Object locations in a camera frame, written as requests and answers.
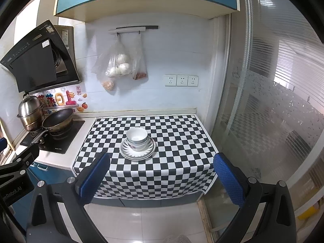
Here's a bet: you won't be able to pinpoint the colourful wall stickers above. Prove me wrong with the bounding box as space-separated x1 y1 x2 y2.
35 85 88 113

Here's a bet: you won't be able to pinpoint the black and white checkered cloth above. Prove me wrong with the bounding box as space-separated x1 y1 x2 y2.
72 114 218 200

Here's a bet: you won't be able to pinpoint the plastic bag of white buns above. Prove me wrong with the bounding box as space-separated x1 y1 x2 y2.
105 37 132 78

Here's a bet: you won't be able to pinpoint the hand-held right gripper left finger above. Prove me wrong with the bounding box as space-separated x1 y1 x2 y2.
25 152 111 243

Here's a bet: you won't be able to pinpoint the black range hood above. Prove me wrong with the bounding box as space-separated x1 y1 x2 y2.
0 20 82 93

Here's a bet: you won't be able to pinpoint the black frying pan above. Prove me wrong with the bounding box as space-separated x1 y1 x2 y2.
30 108 74 146

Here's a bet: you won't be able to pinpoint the large plain white plate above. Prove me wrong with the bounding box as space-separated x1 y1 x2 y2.
120 135 156 161

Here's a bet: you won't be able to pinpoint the plastic bag of red food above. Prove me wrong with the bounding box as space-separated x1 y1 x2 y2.
131 33 148 80

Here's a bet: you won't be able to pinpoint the white plate with dark stripes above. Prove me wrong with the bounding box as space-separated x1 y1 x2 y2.
121 137 154 159

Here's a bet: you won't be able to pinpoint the white wall hook rail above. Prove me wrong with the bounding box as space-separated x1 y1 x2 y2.
108 25 159 34

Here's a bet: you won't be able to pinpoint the black gas stove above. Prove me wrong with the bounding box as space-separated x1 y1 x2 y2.
20 120 85 154

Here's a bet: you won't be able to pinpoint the white bowl with red flowers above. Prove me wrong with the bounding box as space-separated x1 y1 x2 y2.
127 139 147 151

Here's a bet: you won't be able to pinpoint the yellow plastic item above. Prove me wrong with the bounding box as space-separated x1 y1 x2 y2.
296 204 321 221

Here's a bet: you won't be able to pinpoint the frosted glass sliding door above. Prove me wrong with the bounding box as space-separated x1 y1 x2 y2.
210 0 324 233

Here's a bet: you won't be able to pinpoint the plastic bag of orange food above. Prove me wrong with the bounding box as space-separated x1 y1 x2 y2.
92 39 114 92

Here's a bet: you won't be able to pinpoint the steel steamer pot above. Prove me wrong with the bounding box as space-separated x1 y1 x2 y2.
17 94 45 132

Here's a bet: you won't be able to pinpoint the plain white bowl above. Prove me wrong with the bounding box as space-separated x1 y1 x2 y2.
126 127 148 143

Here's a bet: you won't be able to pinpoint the blue wall cabinet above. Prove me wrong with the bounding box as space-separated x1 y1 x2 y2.
54 0 241 23

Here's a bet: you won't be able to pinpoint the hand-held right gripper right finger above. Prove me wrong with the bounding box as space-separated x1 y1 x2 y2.
213 152 297 243

